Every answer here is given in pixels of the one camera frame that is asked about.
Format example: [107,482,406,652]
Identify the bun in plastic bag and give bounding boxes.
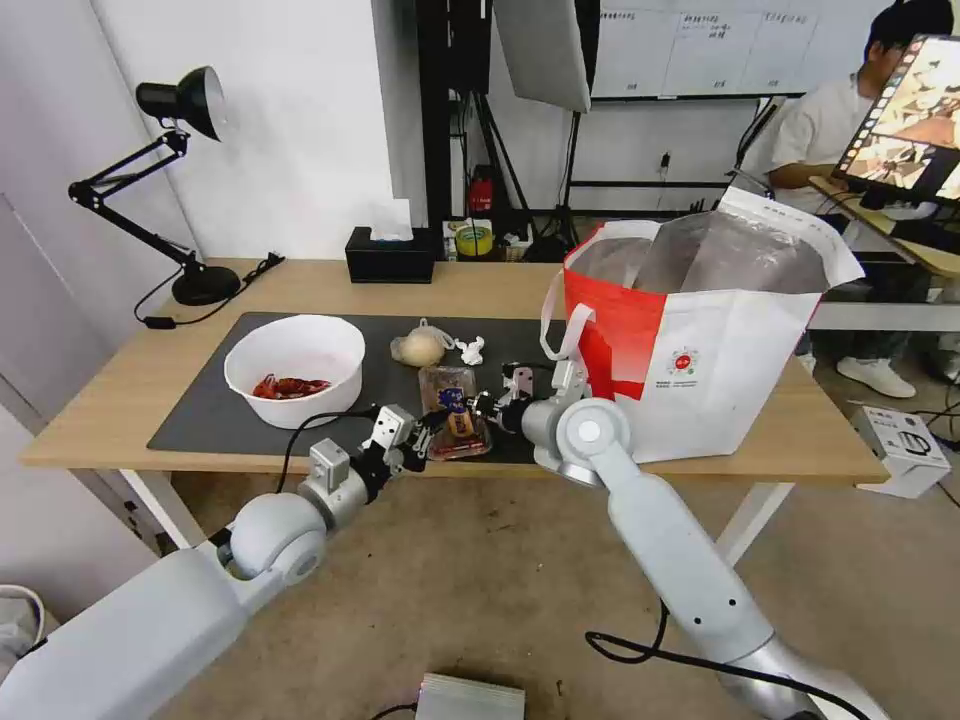
[389,317,458,368]

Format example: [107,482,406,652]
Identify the red white takeout bag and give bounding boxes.
[539,186,866,466]

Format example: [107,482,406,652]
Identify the clear plastic food tray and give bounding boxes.
[417,364,497,461]

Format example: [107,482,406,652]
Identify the red crayfish shells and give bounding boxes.
[251,372,334,401]

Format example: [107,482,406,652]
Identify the white round bowl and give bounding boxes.
[223,314,367,431]

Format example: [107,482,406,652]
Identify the yellow green tape roll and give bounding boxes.
[454,221,495,261]

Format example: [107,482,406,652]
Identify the black tissue box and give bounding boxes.
[344,198,439,286]

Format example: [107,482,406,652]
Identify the black tripod stand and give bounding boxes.
[448,88,590,264]

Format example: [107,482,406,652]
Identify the red canister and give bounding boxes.
[469,165,497,218]

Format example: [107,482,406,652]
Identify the black desk mat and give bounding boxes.
[146,311,601,463]

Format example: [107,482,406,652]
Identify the silver metal box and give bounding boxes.
[413,671,527,720]

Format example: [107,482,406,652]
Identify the black desk lamp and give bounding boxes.
[68,65,244,308]

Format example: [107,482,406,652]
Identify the black metal rack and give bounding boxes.
[414,0,498,229]

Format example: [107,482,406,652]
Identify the wooden table white legs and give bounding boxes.
[17,257,891,565]

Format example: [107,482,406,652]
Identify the softbox studio light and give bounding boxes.
[490,0,595,115]

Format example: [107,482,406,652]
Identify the white whiteboard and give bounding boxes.
[590,0,823,100]

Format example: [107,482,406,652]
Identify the white cardboard box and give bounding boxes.
[853,404,954,501]

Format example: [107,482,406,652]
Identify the white bin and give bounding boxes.
[0,582,47,663]

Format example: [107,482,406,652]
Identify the wooden side desk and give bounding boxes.
[807,174,960,280]

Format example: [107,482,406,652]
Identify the computer monitor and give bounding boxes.
[830,32,960,212]

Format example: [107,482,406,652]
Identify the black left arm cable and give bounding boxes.
[278,404,381,498]

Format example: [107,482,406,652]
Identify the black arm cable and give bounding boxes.
[278,404,381,498]
[584,598,864,720]

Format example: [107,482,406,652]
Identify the black lamp cable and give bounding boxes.
[134,253,286,329]

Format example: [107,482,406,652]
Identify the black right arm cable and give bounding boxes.
[584,598,864,720]

